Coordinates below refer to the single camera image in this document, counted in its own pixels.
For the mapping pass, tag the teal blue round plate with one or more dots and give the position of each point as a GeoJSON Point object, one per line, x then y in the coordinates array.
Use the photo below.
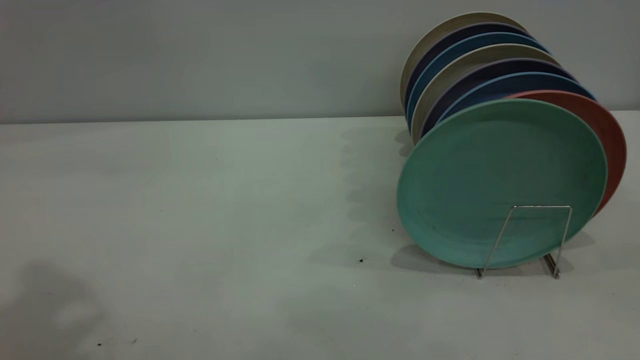
{"type": "Point", "coordinates": [450, 54]}

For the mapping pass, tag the purple round plate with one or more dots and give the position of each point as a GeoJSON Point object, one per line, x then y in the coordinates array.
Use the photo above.
{"type": "Point", "coordinates": [465, 86]}

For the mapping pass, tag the beige round plate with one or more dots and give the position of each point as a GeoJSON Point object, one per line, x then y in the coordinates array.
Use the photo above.
{"type": "Point", "coordinates": [440, 85]}
{"type": "Point", "coordinates": [425, 45]}

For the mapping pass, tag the pink round plate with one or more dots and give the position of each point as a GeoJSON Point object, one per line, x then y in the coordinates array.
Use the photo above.
{"type": "Point", "coordinates": [607, 135]}

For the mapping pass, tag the dark navy round plate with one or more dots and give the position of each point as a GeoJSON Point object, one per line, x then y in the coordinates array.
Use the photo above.
{"type": "Point", "coordinates": [475, 29]}

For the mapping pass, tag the green round plate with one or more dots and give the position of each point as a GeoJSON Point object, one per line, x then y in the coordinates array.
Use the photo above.
{"type": "Point", "coordinates": [500, 175]}

